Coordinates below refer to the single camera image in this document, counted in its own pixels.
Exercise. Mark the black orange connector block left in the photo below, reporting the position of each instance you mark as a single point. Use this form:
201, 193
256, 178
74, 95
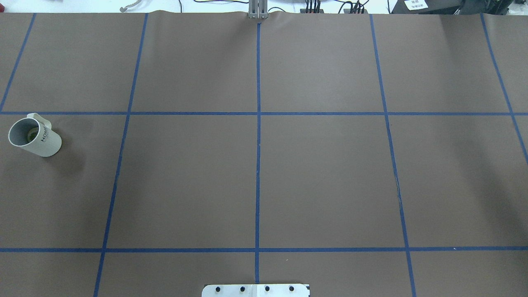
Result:
312, 7

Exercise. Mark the brown paper table mat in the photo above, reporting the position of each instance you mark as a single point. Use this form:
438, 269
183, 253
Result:
364, 155

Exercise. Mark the black box with label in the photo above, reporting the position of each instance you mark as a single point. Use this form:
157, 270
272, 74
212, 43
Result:
452, 7

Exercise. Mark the white metal mounting plate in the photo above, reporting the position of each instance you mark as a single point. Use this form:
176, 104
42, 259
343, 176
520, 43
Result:
257, 290

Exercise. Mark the white ribbed HOME mug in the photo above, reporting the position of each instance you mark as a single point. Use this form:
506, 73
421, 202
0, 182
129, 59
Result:
35, 135

